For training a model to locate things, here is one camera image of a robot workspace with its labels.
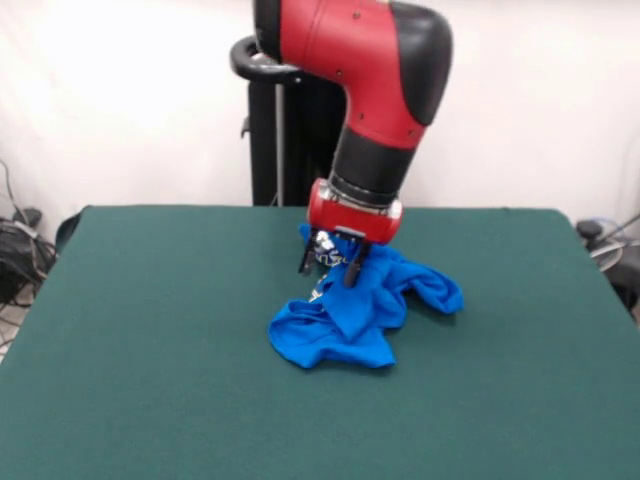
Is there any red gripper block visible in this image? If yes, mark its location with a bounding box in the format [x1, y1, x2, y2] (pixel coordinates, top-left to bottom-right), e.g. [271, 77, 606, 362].
[298, 178, 404, 291]

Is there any blue printed T-shirt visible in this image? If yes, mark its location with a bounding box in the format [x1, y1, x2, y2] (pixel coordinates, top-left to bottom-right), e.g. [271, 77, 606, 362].
[268, 223, 465, 370]

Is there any dark green table cloth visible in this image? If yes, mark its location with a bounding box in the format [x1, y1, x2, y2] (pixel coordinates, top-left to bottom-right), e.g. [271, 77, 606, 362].
[0, 204, 640, 480]

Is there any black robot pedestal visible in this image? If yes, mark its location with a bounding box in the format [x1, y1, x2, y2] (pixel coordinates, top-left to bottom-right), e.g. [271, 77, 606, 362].
[229, 34, 346, 207]

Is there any black cable tangle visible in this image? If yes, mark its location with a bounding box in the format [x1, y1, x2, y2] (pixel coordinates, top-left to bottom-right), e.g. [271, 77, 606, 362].
[0, 159, 60, 351]

